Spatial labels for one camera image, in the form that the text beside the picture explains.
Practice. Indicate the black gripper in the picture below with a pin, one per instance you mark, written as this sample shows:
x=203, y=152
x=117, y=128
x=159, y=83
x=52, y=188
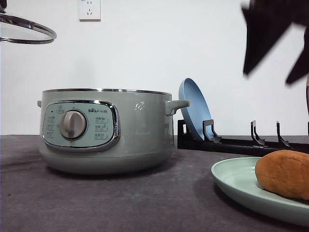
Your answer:
x=267, y=22

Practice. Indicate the brown potato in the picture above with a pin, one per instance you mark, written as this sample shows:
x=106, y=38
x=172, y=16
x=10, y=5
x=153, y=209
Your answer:
x=285, y=172

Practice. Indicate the green plate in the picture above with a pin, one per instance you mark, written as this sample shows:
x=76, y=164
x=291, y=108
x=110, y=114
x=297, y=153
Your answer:
x=238, y=176

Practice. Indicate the glass steamer lid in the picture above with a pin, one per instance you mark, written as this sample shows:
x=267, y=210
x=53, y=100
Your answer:
x=15, y=29

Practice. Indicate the black plate rack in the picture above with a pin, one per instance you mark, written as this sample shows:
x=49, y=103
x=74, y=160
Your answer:
x=256, y=146

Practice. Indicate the blue plate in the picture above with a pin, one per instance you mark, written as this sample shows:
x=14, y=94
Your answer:
x=198, y=109

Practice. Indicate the green electric steamer pot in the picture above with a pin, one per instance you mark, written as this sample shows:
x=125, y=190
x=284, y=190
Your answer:
x=106, y=131

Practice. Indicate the white wall socket left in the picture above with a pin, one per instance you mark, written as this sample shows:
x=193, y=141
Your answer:
x=89, y=11

